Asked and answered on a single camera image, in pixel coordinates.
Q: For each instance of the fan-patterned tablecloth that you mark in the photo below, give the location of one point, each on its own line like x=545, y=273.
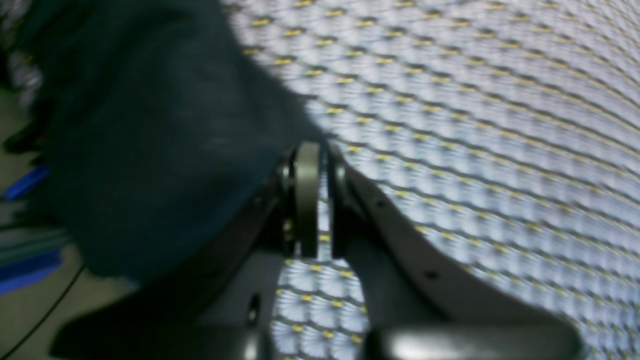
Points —
x=506, y=131

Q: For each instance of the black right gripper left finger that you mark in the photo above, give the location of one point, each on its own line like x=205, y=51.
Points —
x=218, y=304

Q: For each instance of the dark navy T-shirt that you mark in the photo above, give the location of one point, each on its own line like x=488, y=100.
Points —
x=158, y=127

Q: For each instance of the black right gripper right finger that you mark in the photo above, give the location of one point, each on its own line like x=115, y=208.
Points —
x=421, y=304

